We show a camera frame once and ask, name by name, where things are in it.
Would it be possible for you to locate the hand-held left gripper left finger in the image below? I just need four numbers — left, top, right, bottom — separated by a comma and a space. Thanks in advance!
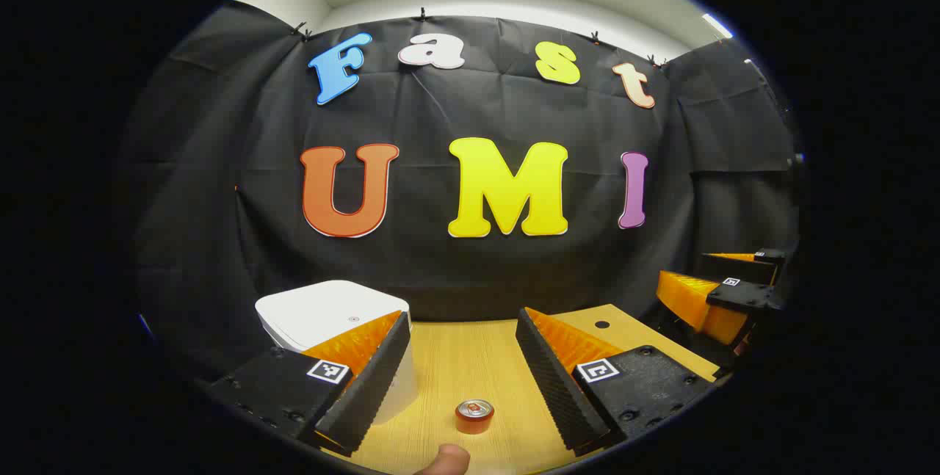
209, 310, 412, 456

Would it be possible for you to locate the white desktop garbage bin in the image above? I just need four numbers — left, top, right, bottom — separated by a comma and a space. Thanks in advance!
255, 280, 419, 426

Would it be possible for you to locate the wooden desktop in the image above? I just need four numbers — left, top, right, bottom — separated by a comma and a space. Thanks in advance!
323, 304, 720, 475

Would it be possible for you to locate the red pop can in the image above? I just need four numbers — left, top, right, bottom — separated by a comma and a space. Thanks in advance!
455, 399, 495, 435

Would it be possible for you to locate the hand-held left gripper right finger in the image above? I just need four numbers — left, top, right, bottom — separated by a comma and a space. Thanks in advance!
516, 307, 717, 455

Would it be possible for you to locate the ceiling light strip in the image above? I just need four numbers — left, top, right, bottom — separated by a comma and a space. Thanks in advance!
701, 12, 734, 40

